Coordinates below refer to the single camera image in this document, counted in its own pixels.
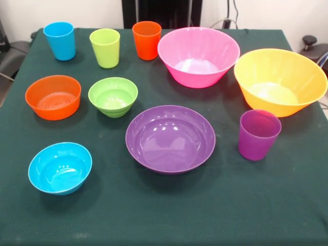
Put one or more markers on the purple plastic bowl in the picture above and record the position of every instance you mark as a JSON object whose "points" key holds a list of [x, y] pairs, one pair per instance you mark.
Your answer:
{"points": [[169, 143]]}

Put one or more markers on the purple plastic cup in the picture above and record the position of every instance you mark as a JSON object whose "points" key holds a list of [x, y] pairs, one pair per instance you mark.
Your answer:
{"points": [[256, 146]]}

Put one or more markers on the green plastic bowl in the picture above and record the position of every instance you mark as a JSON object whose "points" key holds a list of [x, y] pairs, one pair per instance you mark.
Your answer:
{"points": [[112, 107]]}

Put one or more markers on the pink plastic bowl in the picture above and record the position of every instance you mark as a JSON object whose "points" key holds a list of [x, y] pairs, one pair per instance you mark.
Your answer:
{"points": [[197, 77]]}

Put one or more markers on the orange plastic cup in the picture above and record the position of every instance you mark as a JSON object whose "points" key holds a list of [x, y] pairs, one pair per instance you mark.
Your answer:
{"points": [[146, 43]]}

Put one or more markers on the lime green plastic cup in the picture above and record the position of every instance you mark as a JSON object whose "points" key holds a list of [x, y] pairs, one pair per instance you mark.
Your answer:
{"points": [[105, 51]]}

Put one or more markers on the yellow plastic bowl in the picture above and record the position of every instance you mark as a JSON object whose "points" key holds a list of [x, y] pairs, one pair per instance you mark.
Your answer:
{"points": [[269, 107]]}

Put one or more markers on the orange plastic bowl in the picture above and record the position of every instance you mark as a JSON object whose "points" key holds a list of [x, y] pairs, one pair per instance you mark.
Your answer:
{"points": [[53, 110]]}

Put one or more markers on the blue plastic bowl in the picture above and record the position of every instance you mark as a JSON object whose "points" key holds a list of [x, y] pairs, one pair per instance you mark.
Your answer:
{"points": [[59, 166]]}

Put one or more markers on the black power plug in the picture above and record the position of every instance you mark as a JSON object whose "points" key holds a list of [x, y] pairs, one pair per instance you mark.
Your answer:
{"points": [[226, 23]]}

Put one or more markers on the blue plastic cup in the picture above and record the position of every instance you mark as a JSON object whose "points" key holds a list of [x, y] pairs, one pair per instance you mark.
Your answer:
{"points": [[61, 43]]}

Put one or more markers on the dark green tablecloth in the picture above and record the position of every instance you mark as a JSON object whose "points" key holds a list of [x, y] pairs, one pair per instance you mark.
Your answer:
{"points": [[77, 225]]}

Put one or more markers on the grey chair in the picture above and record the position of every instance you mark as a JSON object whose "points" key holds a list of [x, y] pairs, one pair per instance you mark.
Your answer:
{"points": [[12, 61]]}

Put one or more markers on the black chair armrest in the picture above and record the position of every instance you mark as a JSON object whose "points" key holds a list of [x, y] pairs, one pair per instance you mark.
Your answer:
{"points": [[310, 41]]}

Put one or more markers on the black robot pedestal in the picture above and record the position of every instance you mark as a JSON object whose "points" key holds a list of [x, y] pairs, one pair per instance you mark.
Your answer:
{"points": [[164, 12]]}

